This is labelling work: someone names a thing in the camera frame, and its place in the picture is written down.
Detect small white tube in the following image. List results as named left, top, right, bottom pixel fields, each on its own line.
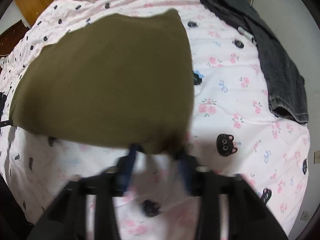
left=237, top=27, right=257, bottom=46

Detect pink cat print bedsheet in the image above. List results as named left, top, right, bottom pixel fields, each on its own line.
left=0, top=0, right=312, bottom=240

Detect olive green garment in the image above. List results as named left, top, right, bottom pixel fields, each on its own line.
left=9, top=8, right=197, bottom=155

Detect dark wooden furniture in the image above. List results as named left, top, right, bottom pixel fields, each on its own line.
left=0, top=20, right=30, bottom=57

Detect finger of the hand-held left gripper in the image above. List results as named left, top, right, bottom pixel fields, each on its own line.
left=0, top=91, right=16, bottom=128

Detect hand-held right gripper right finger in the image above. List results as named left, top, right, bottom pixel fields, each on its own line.
left=175, top=150, right=288, bottom=240

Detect orange wooden wardrobe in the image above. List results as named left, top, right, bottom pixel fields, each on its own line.
left=15, top=0, right=73, bottom=28

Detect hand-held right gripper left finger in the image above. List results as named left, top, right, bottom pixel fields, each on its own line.
left=26, top=144, right=140, bottom=240

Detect dark grey jeans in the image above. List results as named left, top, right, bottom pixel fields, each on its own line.
left=182, top=0, right=308, bottom=125

